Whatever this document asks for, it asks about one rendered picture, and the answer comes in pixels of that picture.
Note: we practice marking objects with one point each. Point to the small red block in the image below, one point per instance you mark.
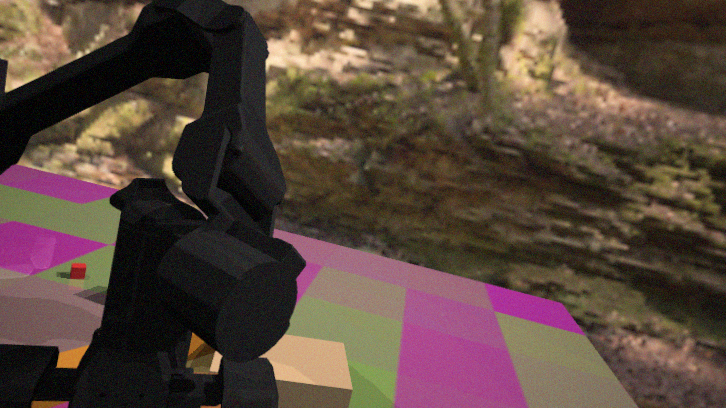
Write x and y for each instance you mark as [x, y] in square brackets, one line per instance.
[78, 271]

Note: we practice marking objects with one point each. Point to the orange rectangular bar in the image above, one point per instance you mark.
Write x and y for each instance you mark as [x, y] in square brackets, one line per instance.
[71, 358]

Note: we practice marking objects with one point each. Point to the tan rectangular block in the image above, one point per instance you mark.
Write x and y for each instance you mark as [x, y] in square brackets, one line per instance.
[310, 373]

